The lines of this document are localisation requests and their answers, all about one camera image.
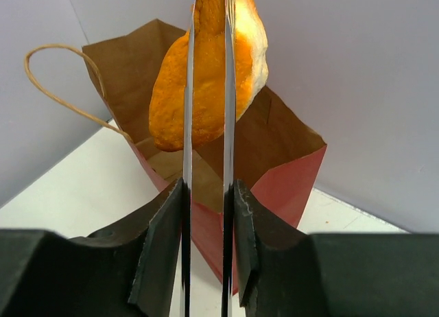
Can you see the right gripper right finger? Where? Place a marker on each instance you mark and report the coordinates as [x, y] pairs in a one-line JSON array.
[[284, 272]]

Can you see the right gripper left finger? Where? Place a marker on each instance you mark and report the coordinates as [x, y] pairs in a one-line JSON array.
[[124, 269]]

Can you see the metal tongs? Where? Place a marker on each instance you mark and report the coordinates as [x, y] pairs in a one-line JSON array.
[[228, 177]]

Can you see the red paper bag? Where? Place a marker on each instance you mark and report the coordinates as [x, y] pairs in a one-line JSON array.
[[276, 154]]

